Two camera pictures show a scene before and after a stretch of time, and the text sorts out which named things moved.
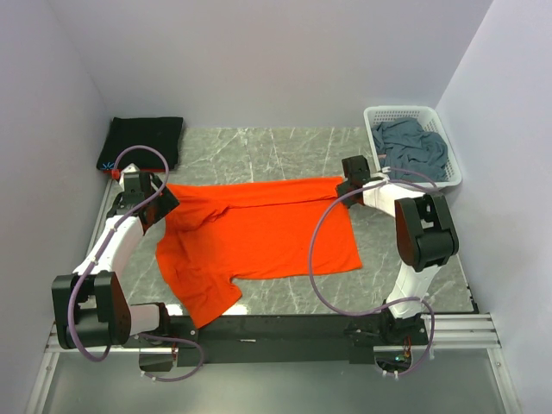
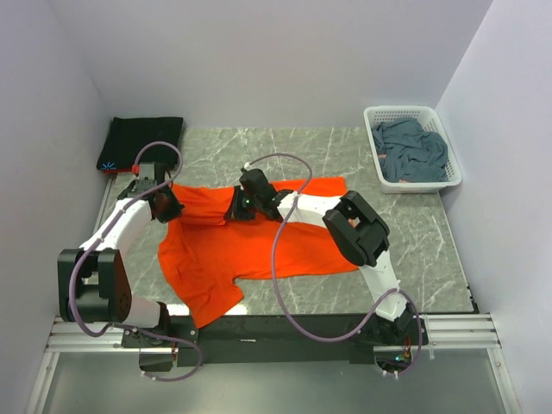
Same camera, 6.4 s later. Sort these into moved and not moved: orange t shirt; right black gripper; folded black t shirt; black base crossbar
Moved: right black gripper
Not moved: folded black t shirt; orange t shirt; black base crossbar
